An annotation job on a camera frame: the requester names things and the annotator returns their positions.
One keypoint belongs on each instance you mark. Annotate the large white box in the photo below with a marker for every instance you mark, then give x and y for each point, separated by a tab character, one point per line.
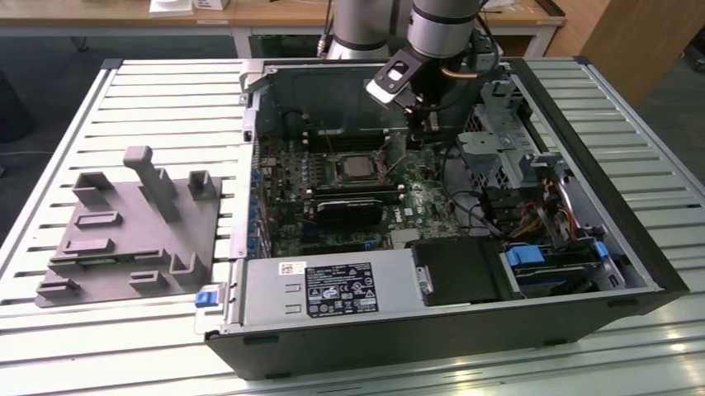
171	7

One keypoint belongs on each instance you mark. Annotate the silver CPU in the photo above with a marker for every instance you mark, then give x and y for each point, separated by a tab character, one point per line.
358	166

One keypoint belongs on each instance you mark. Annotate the blue case latch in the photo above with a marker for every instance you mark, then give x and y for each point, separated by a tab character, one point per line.
204	298

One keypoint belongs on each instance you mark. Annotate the small white printed box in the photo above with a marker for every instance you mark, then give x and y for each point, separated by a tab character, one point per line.
211	4

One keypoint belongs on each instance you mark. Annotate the blue disk carrier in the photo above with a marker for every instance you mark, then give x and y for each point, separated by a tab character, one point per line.
523	256

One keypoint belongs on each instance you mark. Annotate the wooden cabinet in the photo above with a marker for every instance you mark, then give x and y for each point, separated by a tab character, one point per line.
633	41

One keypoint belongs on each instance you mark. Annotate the black graphics card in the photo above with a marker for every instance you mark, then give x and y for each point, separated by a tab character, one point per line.
347	212

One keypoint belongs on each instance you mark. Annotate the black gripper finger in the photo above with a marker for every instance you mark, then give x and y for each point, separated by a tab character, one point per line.
434	123
416	132

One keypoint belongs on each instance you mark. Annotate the blue plastic bay clip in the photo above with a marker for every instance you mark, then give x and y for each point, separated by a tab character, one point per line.
601	251

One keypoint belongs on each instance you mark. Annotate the silver metal drive cage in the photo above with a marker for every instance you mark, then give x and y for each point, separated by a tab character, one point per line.
487	144

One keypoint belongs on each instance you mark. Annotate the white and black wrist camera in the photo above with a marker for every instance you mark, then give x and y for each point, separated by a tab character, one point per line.
387	82

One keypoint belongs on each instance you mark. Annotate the grey plastic parts rack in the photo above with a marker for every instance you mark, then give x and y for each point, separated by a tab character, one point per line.
137	214

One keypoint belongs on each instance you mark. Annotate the black expansion slot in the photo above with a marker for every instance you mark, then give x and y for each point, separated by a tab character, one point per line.
330	248

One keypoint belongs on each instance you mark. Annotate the black and grey PC case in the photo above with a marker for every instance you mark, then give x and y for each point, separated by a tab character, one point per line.
384	350

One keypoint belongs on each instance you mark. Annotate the silver power supply, black label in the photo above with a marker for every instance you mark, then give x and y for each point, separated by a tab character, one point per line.
275	288

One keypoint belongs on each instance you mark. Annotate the green motherboard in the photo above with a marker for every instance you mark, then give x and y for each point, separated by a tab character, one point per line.
423	206

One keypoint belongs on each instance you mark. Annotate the wooden desk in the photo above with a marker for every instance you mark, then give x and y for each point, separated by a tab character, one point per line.
164	21

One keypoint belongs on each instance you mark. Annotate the green RAM stick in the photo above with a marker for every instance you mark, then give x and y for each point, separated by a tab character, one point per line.
127	259

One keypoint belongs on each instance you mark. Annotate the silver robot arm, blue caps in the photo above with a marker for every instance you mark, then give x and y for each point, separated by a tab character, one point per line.
440	29

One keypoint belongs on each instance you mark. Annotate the black plastic shroud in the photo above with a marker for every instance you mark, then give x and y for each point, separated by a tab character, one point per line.
462	272

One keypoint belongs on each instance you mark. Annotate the black chair base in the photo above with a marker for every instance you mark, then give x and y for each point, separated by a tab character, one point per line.
694	57

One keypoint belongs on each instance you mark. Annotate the silver finned chipset heatsink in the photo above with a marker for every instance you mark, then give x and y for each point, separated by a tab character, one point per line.
404	239

